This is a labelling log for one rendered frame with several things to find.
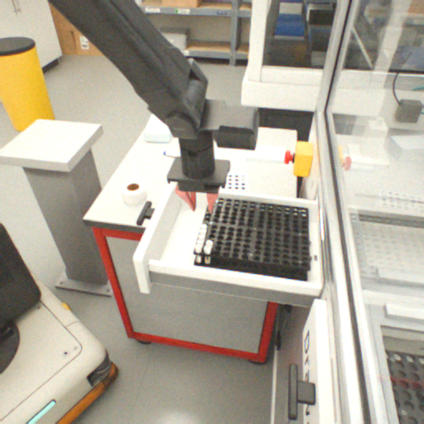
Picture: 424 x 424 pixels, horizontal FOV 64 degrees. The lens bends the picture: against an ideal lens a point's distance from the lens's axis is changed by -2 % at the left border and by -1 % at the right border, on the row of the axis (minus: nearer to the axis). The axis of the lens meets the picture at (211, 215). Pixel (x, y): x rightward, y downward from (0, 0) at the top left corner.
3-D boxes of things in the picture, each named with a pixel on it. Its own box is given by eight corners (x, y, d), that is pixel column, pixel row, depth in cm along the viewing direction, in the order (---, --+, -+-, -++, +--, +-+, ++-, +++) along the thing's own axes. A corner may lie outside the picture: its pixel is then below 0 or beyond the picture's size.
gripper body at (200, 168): (176, 164, 64) (171, 129, 59) (230, 168, 62) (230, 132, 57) (166, 186, 60) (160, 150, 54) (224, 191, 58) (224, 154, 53)
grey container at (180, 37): (153, 48, 416) (151, 32, 405) (161, 40, 438) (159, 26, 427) (185, 50, 411) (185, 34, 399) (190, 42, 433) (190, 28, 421)
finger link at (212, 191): (190, 197, 70) (185, 158, 63) (225, 199, 68) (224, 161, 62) (182, 220, 65) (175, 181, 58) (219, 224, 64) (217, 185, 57)
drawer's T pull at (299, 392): (286, 421, 45) (288, 416, 44) (288, 365, 50) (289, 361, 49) (315, 426, 44) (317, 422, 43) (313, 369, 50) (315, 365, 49)
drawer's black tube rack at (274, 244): (194, 273, 71) (193, 252, 66) (209, 217, 84) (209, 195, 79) (304, 289, 68) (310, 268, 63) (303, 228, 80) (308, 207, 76)
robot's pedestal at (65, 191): (55, 287, 169) (-11, 156, 118) (82, 243, 191) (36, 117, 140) (112, 296, 165) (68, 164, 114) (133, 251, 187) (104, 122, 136)
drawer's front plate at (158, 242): (141, 293, 69) (132, 257, 62) (177, 203, 90) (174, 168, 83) (149, 295, 69) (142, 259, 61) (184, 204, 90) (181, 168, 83)
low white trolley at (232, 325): (127, 349, 145) (82, 218, 94) (167, 245, 191) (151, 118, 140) (264, 375, 137) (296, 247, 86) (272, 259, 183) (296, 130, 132)
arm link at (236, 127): (175, 62, 47) (161, 117, 45) (258, 65, 45) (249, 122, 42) (193, 111, 58) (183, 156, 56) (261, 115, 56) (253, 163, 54)
